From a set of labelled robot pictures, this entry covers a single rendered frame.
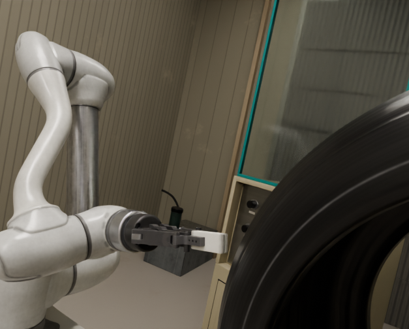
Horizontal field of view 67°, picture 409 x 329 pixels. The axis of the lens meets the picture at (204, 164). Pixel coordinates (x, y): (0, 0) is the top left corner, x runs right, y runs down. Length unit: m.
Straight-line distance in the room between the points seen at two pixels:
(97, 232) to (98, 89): 0.55
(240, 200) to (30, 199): 0.84
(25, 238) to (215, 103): 3.67
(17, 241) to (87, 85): 0.58
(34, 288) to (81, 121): 0.50
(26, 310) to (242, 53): 3.76
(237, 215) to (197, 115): 3.03
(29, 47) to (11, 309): 0.69
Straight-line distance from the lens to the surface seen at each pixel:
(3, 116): 2.72
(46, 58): 1.00
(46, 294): 0.97
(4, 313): 0.96
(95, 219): 0.71
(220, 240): 0.49
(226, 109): 4.08
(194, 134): 4.22
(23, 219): 0.69
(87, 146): 1.06
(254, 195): 1.26
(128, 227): 0.64
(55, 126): 0.86
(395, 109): 0.29
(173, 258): 3.38
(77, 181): 1.05
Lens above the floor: 1.36
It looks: 3 degrees down
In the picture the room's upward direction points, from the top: 12 degrees clockwise
